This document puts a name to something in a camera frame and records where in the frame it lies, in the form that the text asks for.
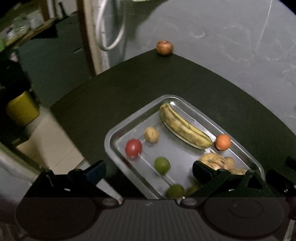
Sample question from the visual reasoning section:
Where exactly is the white hose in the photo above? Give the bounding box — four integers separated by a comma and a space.
94, 0, 127, 52

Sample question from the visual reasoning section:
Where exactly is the small olive round fruit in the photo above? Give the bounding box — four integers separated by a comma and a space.
186, 184, 199, 197

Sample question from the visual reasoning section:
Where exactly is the dark green cabinet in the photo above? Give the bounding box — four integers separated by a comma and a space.
18, 14, 91, 108

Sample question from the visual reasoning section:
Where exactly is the pale ribbed fruit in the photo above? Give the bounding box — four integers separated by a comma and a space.
225, 157, 247, 175
199, 153, 226, 170

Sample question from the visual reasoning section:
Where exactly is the orange fruit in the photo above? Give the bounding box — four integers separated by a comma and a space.
215, 134, 231, 151

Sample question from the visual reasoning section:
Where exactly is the red tomato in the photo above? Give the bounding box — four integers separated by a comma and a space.
125, 138, 142, 158

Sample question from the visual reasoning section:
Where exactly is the wooden shelf with jars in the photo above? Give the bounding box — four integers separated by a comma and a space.
1, 9, 58, 51

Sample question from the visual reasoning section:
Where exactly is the yellow banana in tray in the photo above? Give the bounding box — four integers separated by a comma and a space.
159, 102, 213, 150

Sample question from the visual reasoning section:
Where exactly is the small tan round fruit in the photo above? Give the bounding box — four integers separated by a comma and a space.
144, 126, 159, 143

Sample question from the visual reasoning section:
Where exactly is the yellow container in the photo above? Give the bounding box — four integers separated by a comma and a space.
7, 91, 40, 126

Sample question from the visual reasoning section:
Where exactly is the red-brown apple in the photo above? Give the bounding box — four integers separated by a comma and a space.
156, 40, 174, 56

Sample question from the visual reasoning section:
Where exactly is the metal tray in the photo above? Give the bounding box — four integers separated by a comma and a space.
104, 95, 265, 199

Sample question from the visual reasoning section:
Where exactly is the green lime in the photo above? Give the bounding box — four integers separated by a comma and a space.
154, 157, 171, 175
165, 184, 186, 199

